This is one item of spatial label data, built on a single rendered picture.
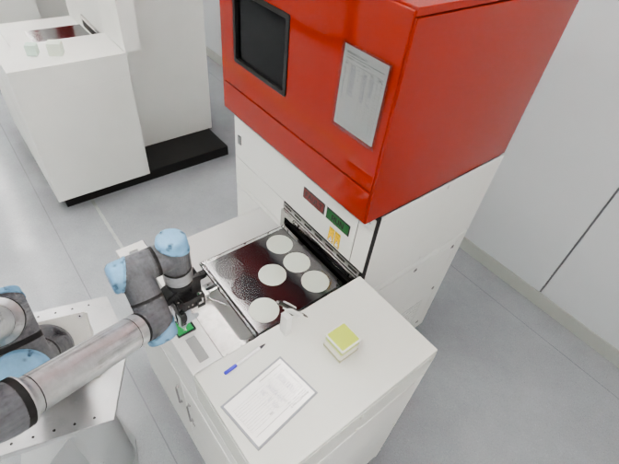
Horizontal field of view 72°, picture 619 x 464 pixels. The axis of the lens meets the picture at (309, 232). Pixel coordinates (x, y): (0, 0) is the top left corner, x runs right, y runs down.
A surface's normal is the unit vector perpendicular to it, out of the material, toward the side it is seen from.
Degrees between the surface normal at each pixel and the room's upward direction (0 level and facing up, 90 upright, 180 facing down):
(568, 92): 90
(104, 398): 0
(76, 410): 0
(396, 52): 90
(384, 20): 90
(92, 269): 0
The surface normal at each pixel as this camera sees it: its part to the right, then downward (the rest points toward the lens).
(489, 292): 0.10, -0.71
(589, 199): -0.78, 0.38
